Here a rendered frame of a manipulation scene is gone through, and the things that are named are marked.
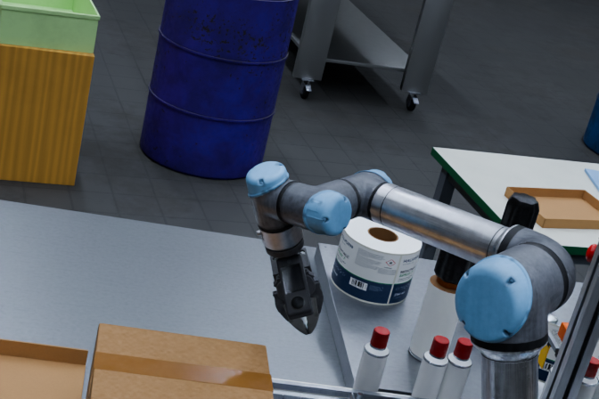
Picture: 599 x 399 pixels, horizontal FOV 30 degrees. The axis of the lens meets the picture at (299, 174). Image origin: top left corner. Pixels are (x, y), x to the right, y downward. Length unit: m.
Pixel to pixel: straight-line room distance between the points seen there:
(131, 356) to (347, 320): 0.87
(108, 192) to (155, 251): 2.26
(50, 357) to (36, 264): 0.41
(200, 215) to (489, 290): 3.51
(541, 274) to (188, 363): 0.62
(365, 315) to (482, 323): 1.07
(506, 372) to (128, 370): 0.62
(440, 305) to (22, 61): 2.80
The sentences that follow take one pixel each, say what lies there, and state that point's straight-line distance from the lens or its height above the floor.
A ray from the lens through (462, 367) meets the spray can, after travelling 2.31.
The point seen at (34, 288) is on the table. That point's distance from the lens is 2.65.
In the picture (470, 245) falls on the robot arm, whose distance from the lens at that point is 1.85.
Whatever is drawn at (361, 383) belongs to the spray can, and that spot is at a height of 0.97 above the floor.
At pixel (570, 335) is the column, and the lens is 2.18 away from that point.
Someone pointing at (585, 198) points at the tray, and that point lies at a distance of 4.12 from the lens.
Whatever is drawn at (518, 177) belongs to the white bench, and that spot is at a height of 0.80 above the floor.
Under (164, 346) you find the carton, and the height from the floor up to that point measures 1.12.
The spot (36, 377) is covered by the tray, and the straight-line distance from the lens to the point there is 2.35.
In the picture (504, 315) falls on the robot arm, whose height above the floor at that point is 1.44.
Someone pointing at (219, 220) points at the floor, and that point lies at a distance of 5.07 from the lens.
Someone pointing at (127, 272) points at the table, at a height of 0.83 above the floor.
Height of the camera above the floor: 2.16
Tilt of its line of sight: 22 degrees down
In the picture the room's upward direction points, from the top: 14 degrees clockwise
